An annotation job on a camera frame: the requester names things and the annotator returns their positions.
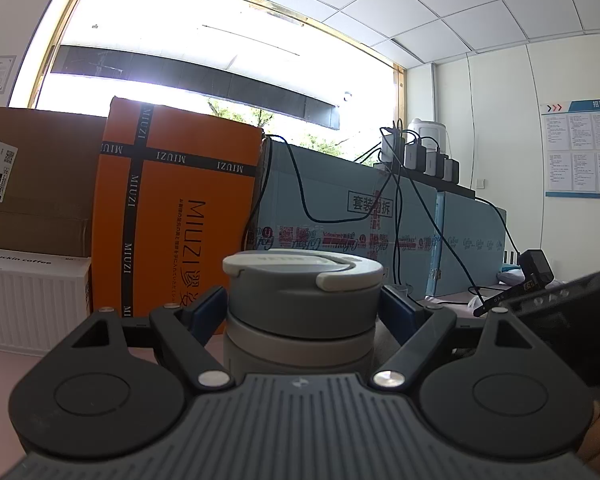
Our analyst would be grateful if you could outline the orange MIUZI box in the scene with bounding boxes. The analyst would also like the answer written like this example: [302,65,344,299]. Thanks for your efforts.
[91,98,262,318]

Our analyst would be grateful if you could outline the black power strip with chargers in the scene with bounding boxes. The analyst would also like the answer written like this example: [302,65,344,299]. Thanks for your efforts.
[379,127,476,200]

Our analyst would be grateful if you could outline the white electric kettle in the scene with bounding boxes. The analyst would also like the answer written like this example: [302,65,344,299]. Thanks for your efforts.
[407,118,449,155]

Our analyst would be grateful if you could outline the wall notice board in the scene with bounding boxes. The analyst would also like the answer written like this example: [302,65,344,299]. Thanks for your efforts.
[541,99,600,198]

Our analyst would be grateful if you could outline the grey lidded cup container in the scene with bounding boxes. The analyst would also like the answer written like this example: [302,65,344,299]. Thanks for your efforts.
[222,248,385,382]

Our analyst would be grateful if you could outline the light blue cardboard box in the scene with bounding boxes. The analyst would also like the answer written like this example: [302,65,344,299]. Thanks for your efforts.
[247,141,506,299]

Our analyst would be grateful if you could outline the white corrugated coffee box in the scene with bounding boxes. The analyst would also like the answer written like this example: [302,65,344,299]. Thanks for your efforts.
[0,249,91,356]

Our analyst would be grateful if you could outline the brown cardboard box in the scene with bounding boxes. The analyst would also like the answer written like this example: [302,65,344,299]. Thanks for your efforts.
[0,107,106,258]

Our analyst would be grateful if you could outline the black cable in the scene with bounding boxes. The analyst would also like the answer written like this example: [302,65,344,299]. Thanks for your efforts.
[241,129,522,306]

